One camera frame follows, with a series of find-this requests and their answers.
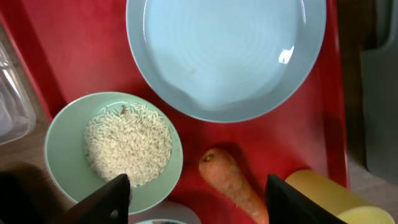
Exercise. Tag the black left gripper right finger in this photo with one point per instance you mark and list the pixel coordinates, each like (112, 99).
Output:
(286, 205)

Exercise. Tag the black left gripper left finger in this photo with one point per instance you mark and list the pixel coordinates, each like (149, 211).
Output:
(109, 204)

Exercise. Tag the green bowl with rice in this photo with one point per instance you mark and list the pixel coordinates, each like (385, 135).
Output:
(102, 135)

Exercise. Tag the clear plastic waste bin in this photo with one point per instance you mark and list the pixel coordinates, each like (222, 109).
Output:
(18, 117)

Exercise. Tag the grey dishwasher rack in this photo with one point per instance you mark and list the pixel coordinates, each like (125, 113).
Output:
(379, 70)

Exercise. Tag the yellow plastic cup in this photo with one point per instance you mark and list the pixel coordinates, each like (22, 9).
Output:
(337, 200)

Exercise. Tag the small light blue bowl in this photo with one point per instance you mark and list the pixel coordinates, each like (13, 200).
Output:
(166, 212)

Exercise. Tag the orange carrot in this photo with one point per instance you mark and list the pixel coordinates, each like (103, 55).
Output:
(221, 171)

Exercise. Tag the large light blue plate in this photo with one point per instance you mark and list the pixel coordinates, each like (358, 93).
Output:
(225, 61)

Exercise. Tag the red plastic tray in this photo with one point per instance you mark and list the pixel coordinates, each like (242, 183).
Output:
(72, 48)

